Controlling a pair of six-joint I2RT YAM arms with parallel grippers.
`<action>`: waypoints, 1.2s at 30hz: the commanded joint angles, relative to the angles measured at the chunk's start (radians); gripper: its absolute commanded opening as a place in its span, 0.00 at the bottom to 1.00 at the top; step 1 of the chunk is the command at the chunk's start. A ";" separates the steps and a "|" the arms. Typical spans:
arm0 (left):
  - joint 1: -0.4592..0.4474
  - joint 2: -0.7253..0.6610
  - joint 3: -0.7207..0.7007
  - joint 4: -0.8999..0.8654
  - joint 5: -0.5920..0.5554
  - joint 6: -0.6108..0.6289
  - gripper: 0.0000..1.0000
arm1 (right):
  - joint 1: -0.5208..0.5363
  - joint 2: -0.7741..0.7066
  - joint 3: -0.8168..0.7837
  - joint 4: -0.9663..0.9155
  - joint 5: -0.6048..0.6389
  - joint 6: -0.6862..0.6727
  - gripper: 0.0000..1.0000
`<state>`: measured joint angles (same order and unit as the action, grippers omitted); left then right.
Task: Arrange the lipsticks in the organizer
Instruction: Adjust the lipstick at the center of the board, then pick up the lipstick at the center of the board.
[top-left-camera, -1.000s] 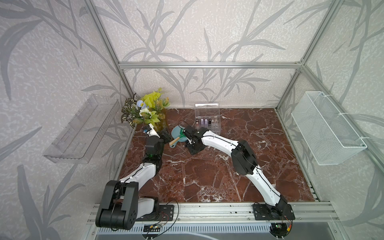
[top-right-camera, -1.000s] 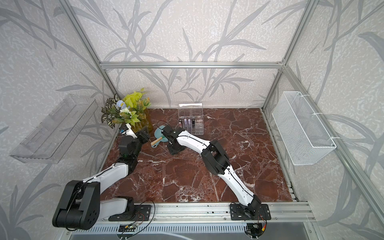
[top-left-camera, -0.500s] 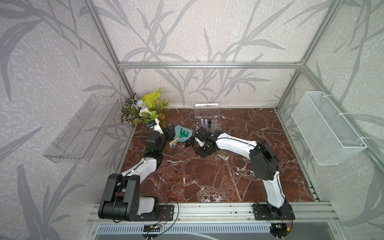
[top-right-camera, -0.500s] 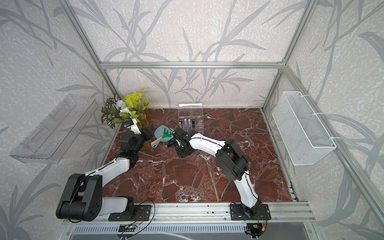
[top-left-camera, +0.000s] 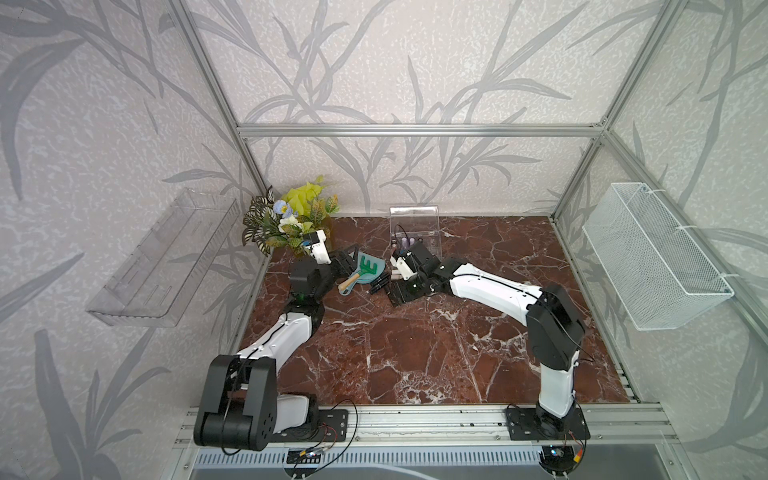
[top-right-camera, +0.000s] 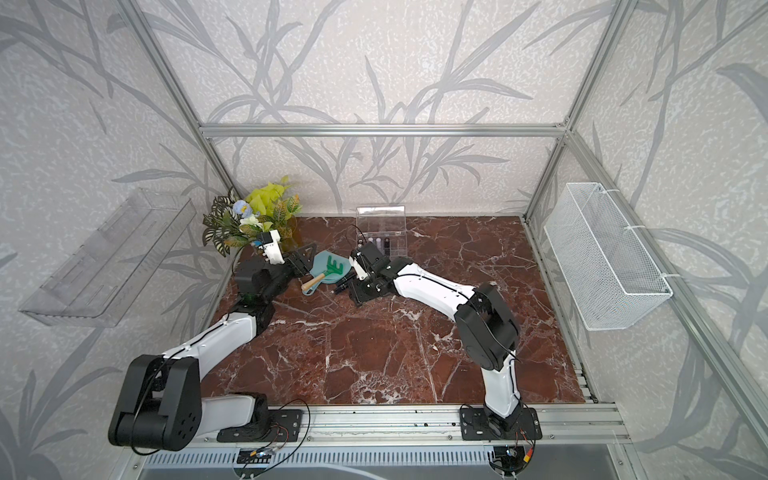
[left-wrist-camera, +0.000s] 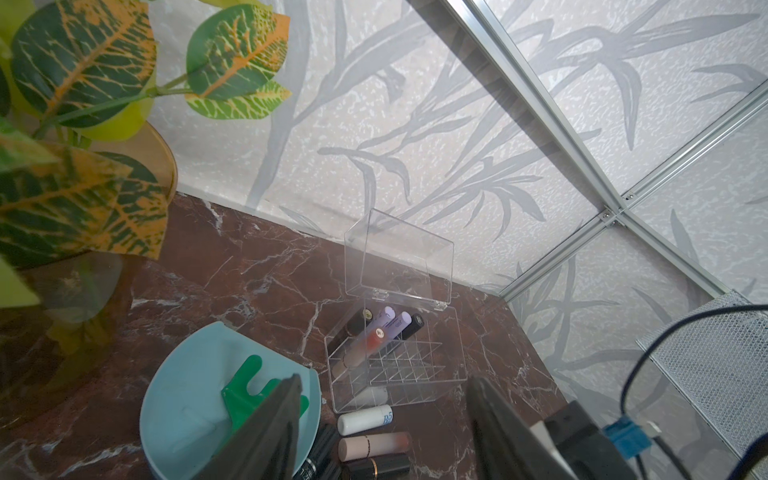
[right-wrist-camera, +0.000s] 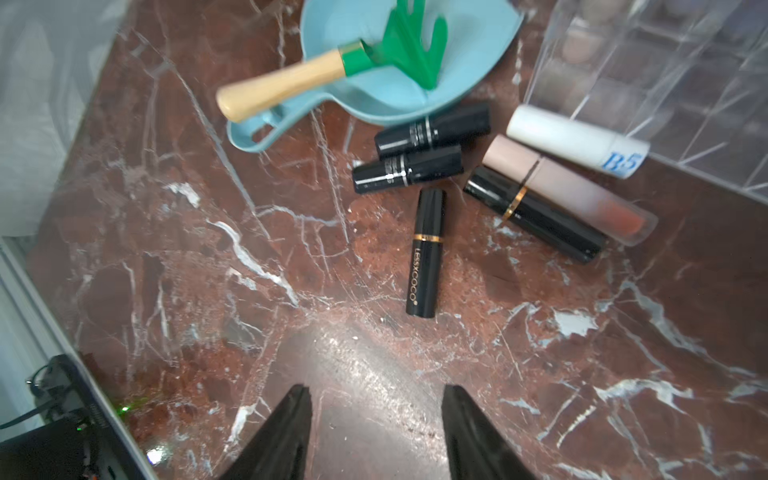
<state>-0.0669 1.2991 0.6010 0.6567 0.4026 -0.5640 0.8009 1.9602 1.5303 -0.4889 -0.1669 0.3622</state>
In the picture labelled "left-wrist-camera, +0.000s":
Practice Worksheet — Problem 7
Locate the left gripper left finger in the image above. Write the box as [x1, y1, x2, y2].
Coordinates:
[195, 374, 302, 479]

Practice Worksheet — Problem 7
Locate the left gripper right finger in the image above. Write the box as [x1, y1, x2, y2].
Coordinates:
[465, 377, 573, 480]

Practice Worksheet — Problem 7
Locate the black gold band lipstick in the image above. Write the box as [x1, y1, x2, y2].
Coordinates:
[341, 454, 411, 480]

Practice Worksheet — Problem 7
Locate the dark brown lipstick tube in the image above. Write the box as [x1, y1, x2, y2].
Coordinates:
[327, 308, 373, 354]

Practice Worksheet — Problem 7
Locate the lilac lipstick tube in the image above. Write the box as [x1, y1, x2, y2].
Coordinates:
[382, 311, 411, 346]
[366, 306, 396, 331]

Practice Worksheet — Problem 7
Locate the clear acrylic lipstick organizer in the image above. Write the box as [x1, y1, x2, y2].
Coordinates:
[324, 209, 467, 414]

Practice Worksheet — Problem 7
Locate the black gold lipstick tube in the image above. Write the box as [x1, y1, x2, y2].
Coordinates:
[293, 423, 340, 480]

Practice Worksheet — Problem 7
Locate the white lip balm tube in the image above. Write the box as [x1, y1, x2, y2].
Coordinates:
[337, 405, 393, 437]

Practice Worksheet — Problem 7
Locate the teal dustpan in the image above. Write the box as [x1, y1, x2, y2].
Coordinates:
[139, 322, 321, 479]

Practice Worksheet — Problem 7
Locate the pink lip gloss tube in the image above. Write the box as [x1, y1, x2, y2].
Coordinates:
[337, 432, 412, 462]

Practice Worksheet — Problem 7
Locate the black glossy lipstick tube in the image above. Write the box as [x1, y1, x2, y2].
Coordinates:
[396, 313, 425, 341]

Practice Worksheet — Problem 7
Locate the artificial plant in vase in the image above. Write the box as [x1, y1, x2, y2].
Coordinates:
[1, 1, 291, 371]

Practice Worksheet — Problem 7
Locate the green brush wooden handle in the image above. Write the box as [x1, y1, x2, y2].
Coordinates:
[221, 350, 319, 434]

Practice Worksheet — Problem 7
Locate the white wire mesh basket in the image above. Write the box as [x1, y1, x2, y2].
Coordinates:
[651, 312, 767, 456]

